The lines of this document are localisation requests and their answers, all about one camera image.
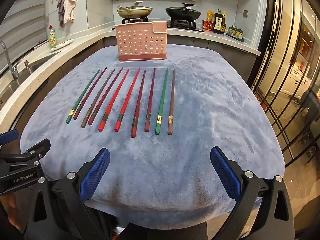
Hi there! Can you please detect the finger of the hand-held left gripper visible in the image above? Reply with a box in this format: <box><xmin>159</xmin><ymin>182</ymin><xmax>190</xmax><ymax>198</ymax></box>
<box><xmin>25</xmin><ymin>139</ymin><xmax>51</xmax><ymax>167</ymax></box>
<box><xmin>0</xmin><ymin>129</ymin><xmax>19</xmax><ymax>145</ymax></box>

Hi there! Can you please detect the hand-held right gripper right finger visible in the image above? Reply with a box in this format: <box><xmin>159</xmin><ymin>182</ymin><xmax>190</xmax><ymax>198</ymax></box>
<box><xmin>210</xmin><ymin>146</ymin><xmax>295</xmax><ymax>240</ymax></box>

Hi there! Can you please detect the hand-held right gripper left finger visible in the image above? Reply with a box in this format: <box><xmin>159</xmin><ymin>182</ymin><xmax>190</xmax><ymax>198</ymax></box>
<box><xmin>25</xmin><ymin>147</ymin><xmax>111</xmax><ymax>240</ymax></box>

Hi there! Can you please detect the green chopstick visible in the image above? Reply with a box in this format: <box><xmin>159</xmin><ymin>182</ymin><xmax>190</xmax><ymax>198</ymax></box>
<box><xmin>155</xmin><ymin>68</ymin><xmax>169</xmax><ymax>135</ymax></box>
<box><xmin>65</xmin><ymin>69</ymin><xmax>101</xmax><ymax>125</ymax></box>

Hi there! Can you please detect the dark red chopstick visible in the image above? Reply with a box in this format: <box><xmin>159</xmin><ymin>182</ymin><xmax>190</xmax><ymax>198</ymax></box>
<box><xmin>87</xmin><ymin>67</ymin><xmax>124</xmax><ymax>126</ymax></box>
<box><xmin>73</xmin><ymin>67</ymin><xmax>108</xmax><ymax>120</ymax></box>
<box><xmin>130</xmin><ymin>69</ymin><xmax>146</xmax><ymax>138</ymax></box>
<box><xmin>144</xmin><ymin>67</ymin><xmax>156</xmax><ymax>132</ymax></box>

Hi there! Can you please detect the brown chopstick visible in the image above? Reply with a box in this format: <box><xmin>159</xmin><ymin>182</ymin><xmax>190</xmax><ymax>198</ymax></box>
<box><xmin>167</xmin><ymin>68</ymin><xmax>176</xmax><ymax>135</ymax></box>
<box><xmin>81</xmin><ymin>69</ymin><xmax>115</xmax><ymax>128</ymax></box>

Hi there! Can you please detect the pink perforated utensil holder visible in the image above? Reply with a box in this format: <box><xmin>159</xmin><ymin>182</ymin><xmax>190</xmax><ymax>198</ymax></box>
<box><xmin>114</xmin><ymin>21</ymin><xmax>168</xmax><ymax>62</ymax></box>

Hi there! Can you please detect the person's left hand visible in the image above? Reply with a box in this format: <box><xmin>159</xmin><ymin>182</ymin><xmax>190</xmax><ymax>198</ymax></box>
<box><xmin>0</xmin><ymin>194</ymin><xmax>19</xmax><ymax>231</ymax></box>

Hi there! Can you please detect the blue-grey plush blanket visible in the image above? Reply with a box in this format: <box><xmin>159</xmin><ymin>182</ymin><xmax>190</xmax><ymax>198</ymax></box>
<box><xmin>19</xmin><ymin>44</ymin><xmax>285</xmax><ymax>224</ymax></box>

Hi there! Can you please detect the chrome faucet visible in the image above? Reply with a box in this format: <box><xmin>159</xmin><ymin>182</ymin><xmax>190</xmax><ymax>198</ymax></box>
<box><xmin>0</xmin><ymin>41</ymin><xmax>19</xmax><ymax>80</ymax></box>

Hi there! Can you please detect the steel sink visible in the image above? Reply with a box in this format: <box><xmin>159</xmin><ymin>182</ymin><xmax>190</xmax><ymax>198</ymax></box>
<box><xmin>0</xmin><ymin>60</ymin><xmax>48</xmax><ymax>110</ymax></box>

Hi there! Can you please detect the white plate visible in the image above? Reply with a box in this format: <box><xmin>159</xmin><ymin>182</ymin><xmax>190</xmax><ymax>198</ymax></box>
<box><xmin>49</xmin><ymin>41</ymin><xmax>75</xmax><ymax>53</ymax></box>

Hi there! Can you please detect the green dish soap bottle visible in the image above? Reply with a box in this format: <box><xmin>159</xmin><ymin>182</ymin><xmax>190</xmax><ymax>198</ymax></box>
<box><xmin>48</xmin><ymin>24</ymin><xmax>57</xmax><ymax>47</ymax></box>

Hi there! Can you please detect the white window blind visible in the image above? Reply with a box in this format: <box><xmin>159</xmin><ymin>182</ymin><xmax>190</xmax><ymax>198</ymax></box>
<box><xmin>0</xmin><ymin>0</ymin><xmax>50</xmax><ymax>73</ymax></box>

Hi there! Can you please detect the white kitchen counter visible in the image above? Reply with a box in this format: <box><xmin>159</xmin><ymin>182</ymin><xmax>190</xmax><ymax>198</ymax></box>
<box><xmin>0</xmin><ymin>22</ymin><xmax>262</xmax><ymax>130</ymax></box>

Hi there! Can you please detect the glass sliding door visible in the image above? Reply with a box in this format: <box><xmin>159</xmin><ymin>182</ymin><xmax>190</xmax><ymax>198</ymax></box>
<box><xmin>250</xmin><ymin>0</ymin><xmax>320</xmax><ymax>168</ymax></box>

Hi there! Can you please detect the grey hanging cloth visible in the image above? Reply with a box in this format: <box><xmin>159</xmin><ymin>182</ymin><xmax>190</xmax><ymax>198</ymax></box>
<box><xmin>57</xmin><ymin>0</ymin><xmax>67</xmax><ymax>27</ymax></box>

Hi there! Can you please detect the rack of small seasoning bottles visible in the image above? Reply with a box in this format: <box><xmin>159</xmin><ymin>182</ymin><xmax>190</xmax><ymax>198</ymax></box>
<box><xmin>226</xmin><ymin>25</ymin><xmax>244</xmax><ymax>42</ymax></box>

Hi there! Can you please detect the white hanging cloth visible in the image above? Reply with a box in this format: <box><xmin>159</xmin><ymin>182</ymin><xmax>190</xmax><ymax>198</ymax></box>
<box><xmin>62</xmin><ymin>0</ymin><xmax>77</xmax><ymax>25</ymax></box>

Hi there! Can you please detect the red instant noodle bowl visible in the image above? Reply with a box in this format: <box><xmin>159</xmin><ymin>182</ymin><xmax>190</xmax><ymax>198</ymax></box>
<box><xmin>202</xmin><ymin>19</ymin><xmax>214</xmax><ymax>32</ymax></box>

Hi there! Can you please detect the large dark sauce bottle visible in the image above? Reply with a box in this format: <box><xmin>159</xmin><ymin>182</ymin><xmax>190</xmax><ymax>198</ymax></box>
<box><xmin>213</xmin><ymin>12</ymin><xmax>224</xmax><ymax>33</ymax></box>

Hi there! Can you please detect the black gas stove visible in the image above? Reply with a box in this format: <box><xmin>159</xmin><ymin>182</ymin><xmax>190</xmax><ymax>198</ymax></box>
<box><xmin>121</xmin><ymin>17</ymin><xmax>205</xmax><ymax>33</ymax></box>

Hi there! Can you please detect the black wok with lid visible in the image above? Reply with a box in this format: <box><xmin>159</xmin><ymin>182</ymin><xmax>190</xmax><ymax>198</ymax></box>
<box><xmin>165</xmin><ymin>3</ymin><xmax>202</xmax><ymax>22</ymax></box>

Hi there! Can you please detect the beige wok with lid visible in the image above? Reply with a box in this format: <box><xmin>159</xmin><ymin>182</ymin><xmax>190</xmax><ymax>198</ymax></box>
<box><xmin>117</xmin><ymin>1</ymin><xmax>153</xmax><ymax>20</ymax></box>

